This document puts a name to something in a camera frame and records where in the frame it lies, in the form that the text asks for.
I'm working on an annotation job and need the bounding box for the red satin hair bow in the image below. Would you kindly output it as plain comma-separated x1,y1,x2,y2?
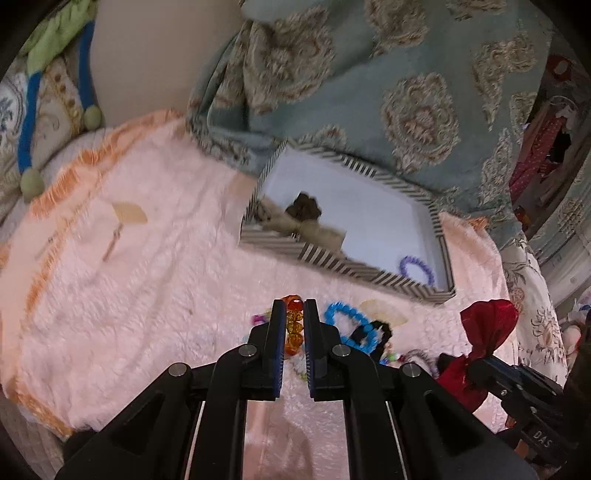
436,299,520,414

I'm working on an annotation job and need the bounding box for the red patterned hanging dress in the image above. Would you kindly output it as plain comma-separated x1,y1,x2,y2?
509,108,563,186

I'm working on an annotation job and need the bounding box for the striped jewelry box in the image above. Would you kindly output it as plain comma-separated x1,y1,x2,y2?
239,138,458,305

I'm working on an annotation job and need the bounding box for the floral embroidered cream pillow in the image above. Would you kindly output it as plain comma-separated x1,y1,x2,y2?
0,58,100,206

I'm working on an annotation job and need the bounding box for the beige burlap hair bow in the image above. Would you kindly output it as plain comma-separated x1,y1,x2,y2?
256,198,347,260

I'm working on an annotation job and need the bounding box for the rainbow crystal bead bracelet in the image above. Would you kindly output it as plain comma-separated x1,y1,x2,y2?
281,294,305,357

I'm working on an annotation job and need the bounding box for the green and blue plush toy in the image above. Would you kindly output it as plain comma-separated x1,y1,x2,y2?
16,0,103,202

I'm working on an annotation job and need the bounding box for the floral embroidered cream bedspread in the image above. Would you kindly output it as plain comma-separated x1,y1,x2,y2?
501,230,570,386

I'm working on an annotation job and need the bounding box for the teal damask blanket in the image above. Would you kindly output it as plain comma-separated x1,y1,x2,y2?
187,0,555,227

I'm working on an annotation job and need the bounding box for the purple bead bracelet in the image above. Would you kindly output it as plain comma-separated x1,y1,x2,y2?
399,255,437,286

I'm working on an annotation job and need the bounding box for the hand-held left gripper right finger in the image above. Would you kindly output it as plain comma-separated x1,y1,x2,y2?
304,299,539,480

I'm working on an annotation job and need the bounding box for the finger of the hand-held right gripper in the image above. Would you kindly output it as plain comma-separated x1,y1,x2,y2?
470,357,516,398
438,353,468,376

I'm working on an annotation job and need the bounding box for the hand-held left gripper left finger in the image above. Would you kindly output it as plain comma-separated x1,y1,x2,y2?
55,299,287,480

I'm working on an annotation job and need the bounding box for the blue bead bracelet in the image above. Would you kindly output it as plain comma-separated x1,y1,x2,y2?
323,301,380,354

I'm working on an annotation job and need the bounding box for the brown scrunchie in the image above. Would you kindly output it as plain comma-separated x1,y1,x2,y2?
285,191,322,227

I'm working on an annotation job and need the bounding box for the black scrunchie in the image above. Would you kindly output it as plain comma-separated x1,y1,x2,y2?
351,319,393,361

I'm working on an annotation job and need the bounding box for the pink fringed blanket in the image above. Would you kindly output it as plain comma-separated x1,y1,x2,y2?
0,108,519,480

